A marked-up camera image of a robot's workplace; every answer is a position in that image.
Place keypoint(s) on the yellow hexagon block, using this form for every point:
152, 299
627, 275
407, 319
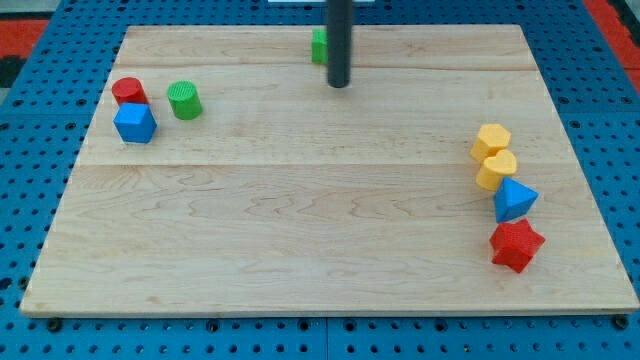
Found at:
490, 139

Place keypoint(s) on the red cylinder block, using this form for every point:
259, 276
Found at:
129, 90

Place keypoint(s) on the red star block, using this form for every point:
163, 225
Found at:
515, 244

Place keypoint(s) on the yellow heart block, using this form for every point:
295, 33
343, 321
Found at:
495, 168

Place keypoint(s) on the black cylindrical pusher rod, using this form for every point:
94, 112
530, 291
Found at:
339, 25

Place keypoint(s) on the blue hexagon block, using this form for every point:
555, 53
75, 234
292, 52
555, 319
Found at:
135, 122

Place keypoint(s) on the green cylinder block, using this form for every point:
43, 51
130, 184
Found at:
184, 100

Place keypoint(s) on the light wooden board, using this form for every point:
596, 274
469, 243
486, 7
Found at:
287, 197

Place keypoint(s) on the blue triangle block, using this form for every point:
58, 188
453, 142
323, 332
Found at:
513, 200

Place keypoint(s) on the green star block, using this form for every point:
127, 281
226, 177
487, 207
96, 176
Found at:
319, 43

